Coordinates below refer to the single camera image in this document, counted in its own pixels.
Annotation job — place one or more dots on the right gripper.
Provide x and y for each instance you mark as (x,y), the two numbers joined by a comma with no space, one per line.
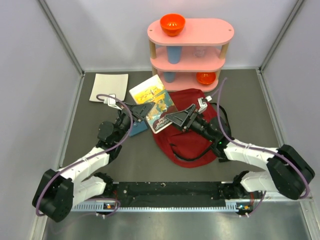
(185,118)

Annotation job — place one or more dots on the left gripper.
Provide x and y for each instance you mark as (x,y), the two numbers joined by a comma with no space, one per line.
(139,112)

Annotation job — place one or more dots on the blue snap wallet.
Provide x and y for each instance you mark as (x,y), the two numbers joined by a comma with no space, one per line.
(138,127)

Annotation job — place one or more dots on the brown cover book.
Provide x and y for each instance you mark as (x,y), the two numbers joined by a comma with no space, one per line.
(153,90)

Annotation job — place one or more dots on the red student backpack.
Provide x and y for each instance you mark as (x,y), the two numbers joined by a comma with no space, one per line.
(185,149)

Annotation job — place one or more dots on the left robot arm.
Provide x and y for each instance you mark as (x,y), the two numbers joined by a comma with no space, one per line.
(60,190)

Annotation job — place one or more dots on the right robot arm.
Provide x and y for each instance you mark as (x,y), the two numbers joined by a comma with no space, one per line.
(283,170)

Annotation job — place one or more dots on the white paper sheet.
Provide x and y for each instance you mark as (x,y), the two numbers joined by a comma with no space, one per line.
(110,84)

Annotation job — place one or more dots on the lower blue cup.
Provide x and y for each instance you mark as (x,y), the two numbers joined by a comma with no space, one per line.
(169,77)

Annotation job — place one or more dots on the blue cup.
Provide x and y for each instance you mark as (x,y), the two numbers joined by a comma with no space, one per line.
(169,77)
(174,54)

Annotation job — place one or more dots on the orange bowl on bottom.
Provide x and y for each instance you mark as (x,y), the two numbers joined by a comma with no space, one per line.
(205,78)

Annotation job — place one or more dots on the orange bowl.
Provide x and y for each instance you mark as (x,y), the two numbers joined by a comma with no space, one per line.
(205,78)
(172,24)

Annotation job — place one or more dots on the pink three-tier shelf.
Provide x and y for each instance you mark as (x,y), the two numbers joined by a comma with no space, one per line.
(213,33)

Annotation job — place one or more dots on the upper blue cup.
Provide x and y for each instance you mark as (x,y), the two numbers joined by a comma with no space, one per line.
(174,54)

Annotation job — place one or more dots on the clear glass on shelf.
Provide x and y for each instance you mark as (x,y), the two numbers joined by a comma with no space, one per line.
(199,51)

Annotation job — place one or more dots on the orange bowl on top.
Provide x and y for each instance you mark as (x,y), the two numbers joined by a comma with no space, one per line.
(172,24)

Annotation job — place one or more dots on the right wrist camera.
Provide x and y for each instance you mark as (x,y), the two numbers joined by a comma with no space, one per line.
(203,103)

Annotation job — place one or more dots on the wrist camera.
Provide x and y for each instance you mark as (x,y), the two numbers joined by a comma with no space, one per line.
(111,101)
(203,103)

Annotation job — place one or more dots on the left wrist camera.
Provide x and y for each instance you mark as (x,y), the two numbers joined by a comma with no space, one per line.
(111,101)

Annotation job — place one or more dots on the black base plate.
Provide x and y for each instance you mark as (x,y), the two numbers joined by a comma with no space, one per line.
(176,194)

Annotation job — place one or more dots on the grey cable duct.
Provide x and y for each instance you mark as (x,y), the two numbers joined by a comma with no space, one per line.
(109,207)

